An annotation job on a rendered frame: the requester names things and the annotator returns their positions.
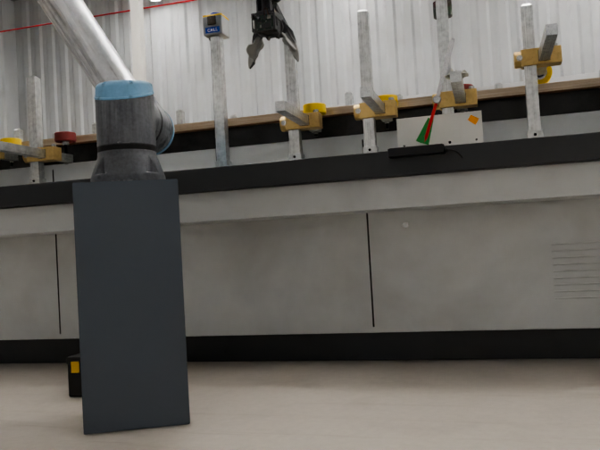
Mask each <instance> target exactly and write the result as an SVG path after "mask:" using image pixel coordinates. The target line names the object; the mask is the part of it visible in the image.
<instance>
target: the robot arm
mask: <svg viewBox="0 0 600 450"><path fill-rule="evenodd" d="M37 1H38V2H39V4H40V5H41V7H42V8H43V10H44V11H45V13H46V15H47V16H48V18H49V20H50V21H51V22H52V23H53V25H54V27H55V28H56V30H57V31H58V33H59V34H60V36H61V37H62V40H63V41H64V43H65V44H66V46H67V47H68V48H69V49H70V51H71V53H72V54H73V56H74V57H75V59H76V60H77V62H78V64H79V66H80V67H81V69H82V70H83V71H84V72H85V74H86V75H87V77H88V79H89V80H90V82H91V84H92V85H93V87H94V88H95V90H96V91H95V106H96V142H97V159H96V164H95V167H94V169H93V172H92V176H91V179H90V182H99V181H123V180H149V179H166V178H165V175H164V172H163V169H162V166H161V164H160V163H159V160H158V158H157V155H158V154H161V153H162V152H164V151H165V150H166V149H167V148H168V147H169V146H170V144H171V142H172V140H173V138H174V125H173V122H172V119H171V117H170V115H169V114H168V113H167V112H166V111H164V110H163V108H162V107H161V106H160V105H159V103H158V102H157V100H156V99H155V97H154V90H153V85H152V84H151V83H150V82H147V81H143V80H135V79H134V77H133V76H132V74H131V73H130V71H129V69H128V68H127V66H126V65H125V63H124V62H123V60H122V59H121V58H120V56H119V55H118V53H117V52H116V50H115V49H114V47H113V45H112V43H111V42H110V40H109V39H108V37H107V36H106V35H105V33H104V32H103V30H102V29H101V27H100V26H99V24H98V23H97V21H96V19H95V18H94V16H93V15H92V13H91V11H89V9H88V7H87V6H86V4H85V3H84V1H83V0H37ZM278 2H280V0H256V13H251V18H252V32H253V33H254V34H253V39H252V44H250V45H248V46H247V48H246V52H247V54H248V55H249V56H248V68H249V69H252V68H253V66H254V65H255V60H256V58H257V57H258V54H259V52H260V51H261V50H262V49H263V47H264V43H263V38H267V40H268V41H270V40H271V38H277V39H280V38H282V42H283V43H284V44H285V45H287V46H288V47H289V50H290V51H291V52H292V53H293V56H294V57H295V59H296V60H297V61H298V62H299V51H298V47H297V43H296V37H295V34H294V31H293V30H292V29H291V28H290V27H289V26H288V24H287V22H286V20H285V18H284V16H283V14H282V11H281V10H280V8H279V5H278V4H277V3H278ZM253 21H254V24H253Z"/></svg>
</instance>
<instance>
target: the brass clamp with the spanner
mask: <svg viewBox="0 0 600 450"><path fill-rule="evenodd" d="M464 91H465V101H466V102H464V103H456V102H455V100H454V93H453V91H445V92H441V94H440V97H441V103H440V104H438V105H437V109H436V110H440V111H442V108H449V107H453V108H454V109H462V108H472V107H478V96H477V89H476V88H469V89H464Z"/></svg>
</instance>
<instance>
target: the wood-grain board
mask: <svg viewBox="0 0 600 450"><path fill-rule="evenodd" d="M537 85H538V94H539V95H543V94H552V93H560V92H568V91H576V90H585V89H593V88H600V77H599V78H591V79H575V80H567V81H559V82H552V83H544V84H537ZM477 96H478V101H485V100H494V99H502V98H510V97H518V96H526V94H525V86H519V87H504V88H496V89H488V90H480V91H477ZM397 101H398V106H397V110H402V109H411V108H419V107H427V106H433V103H432V96H424V97H415V98H407V99H399V100H397ZM355 105H356V104H352V105H344V106H336V107H328V108H326V114H325V115H322V118H328V117H336V116H344V115H353V114H354V106H355ZM280 117H285V116H283V115H281V114H279V113H272V114H264V115H255V116H247V117H239V118H231V119H228V128H236V127H245V126H253V125H261V124H270V123H278V122H279V119H280ZM212 129H214V121H199V122H191V123H183V124H175V125H174V134H179V133H187V132H195V131H203V130H212ZM76 139H77V141H76V142H75V143H70V144H69V146H70V145H78V144H86V143H95V142H96V134H87V135H79V136H76ZM52 144H56V146H63V144H62V143H56V142H54V138H48V139H43V147H46V146H52ZM21 145H22V146H29V141H23V142H21Z"/></svg>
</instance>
